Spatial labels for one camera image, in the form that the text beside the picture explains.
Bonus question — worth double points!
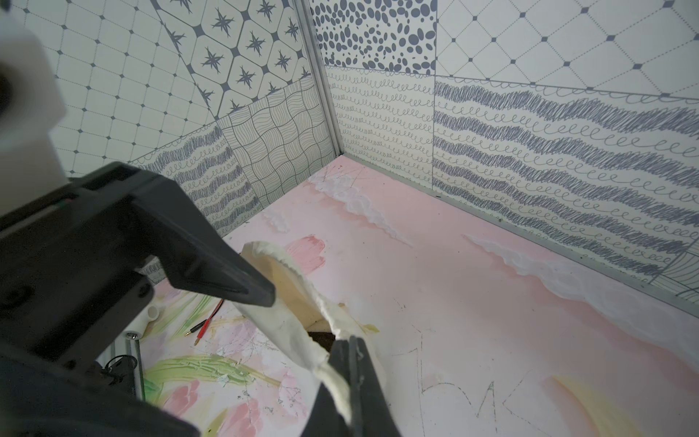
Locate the cream cloth soil bag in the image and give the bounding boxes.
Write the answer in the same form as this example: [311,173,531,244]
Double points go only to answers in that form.
[236,241,387,424]

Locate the red and black clip leads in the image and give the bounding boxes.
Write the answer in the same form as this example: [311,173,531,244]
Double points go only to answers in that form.
[186,299,225,346]

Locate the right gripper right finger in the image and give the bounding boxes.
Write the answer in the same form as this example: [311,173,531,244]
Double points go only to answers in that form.
[302,336,400,436]

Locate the white plastic pipe fitting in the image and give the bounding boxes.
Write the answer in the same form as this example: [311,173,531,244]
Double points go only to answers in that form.
[122,304,160,340]

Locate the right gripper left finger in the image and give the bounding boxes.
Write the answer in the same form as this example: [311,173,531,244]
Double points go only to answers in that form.
[70,162,276,308]

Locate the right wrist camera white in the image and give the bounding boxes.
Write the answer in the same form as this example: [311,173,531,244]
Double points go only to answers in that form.
[1,1,67,215]

